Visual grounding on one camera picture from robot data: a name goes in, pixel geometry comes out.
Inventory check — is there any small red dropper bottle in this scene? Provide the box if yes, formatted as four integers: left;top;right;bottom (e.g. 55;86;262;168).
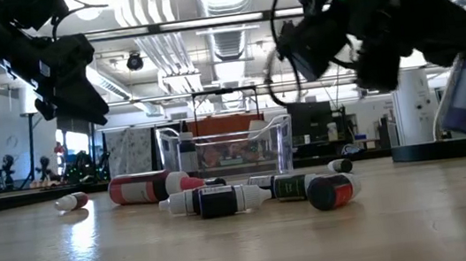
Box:
52;190;91;214

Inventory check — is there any small orange-label dropper bottle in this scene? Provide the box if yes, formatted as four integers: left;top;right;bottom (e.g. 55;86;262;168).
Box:
304;169;364;214

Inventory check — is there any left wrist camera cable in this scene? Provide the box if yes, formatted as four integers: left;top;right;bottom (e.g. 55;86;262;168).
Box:
46;0;111;42

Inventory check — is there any small green-label dropper bottle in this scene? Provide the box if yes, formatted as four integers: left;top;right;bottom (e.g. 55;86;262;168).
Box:
270;171;327;204

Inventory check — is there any small dark dropper bottle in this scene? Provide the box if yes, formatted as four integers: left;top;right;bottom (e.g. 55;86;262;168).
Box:
202;175;228;189
246;173;278;192
325;156;355;177

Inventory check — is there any grey patterned panel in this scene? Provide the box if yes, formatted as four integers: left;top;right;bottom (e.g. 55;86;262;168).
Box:
102;126;159;179

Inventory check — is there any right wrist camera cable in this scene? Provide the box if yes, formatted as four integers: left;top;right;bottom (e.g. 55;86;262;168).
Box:
256;0;317;110

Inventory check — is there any orange panel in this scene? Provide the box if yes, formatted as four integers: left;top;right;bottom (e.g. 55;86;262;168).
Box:
195;111;266;138

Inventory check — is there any small black-label dropper bottle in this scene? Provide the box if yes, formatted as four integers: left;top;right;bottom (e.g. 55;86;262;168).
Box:
195;179;274;220

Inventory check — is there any black desk monitor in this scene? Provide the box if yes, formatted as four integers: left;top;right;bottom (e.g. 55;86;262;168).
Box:
285;98;337;147

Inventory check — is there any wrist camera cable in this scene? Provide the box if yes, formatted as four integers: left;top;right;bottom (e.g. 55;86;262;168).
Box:
46;0;111;42
256;0;317;110

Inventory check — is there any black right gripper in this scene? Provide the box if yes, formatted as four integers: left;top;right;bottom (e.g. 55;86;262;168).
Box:
344;0;466;95

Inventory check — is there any clear plastic container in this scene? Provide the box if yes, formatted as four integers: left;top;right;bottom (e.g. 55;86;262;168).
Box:
156;111;300;189

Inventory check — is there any small black humanoid figure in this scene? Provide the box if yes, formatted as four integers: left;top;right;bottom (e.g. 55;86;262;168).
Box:
34;155;56;185
0;152;21;191

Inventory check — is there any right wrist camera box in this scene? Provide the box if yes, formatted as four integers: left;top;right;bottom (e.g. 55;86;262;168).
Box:
271;12;359;87

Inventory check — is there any large red food colouring bottle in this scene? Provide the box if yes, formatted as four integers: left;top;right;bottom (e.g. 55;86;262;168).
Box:
106;164;207;209

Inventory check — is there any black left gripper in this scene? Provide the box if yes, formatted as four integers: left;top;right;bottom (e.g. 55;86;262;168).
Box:
27;30;112;134

